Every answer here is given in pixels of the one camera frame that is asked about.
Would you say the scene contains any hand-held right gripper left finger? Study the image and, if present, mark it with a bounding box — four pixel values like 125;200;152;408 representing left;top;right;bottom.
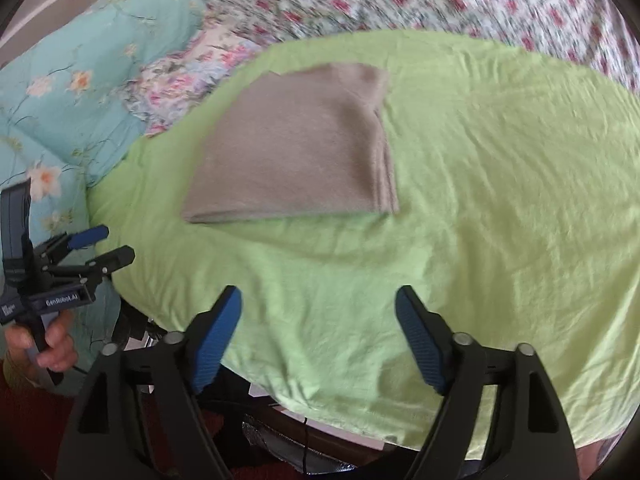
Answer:
55;285;244;480

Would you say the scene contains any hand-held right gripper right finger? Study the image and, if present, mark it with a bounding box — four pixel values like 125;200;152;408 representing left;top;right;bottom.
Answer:
395;285;581;480

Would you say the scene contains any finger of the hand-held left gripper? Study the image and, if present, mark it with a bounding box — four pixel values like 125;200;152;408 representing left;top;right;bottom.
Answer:
47;245;136;282
42;226;110;262

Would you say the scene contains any beige knitted sweater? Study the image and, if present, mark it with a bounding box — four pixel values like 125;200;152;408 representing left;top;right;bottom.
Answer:
180;62;401;226

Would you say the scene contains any person's left forearm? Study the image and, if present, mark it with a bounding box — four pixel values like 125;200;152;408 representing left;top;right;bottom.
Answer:
2;354;51;399

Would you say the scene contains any person's left hand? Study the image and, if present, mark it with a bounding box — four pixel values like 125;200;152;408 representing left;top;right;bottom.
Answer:
7;310;79;376

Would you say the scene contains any light green bed sheet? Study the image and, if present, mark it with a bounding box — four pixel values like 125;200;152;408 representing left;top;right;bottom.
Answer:
87;30;640;448

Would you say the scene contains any teal floral quilt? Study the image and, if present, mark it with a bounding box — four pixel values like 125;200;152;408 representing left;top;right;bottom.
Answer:
0;0;221;361

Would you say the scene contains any pastel floral pillow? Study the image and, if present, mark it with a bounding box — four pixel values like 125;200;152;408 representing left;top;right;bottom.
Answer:
122;27;266;139

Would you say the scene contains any black cable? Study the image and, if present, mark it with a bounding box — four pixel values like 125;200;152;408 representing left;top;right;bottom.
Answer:
299;416;310;476

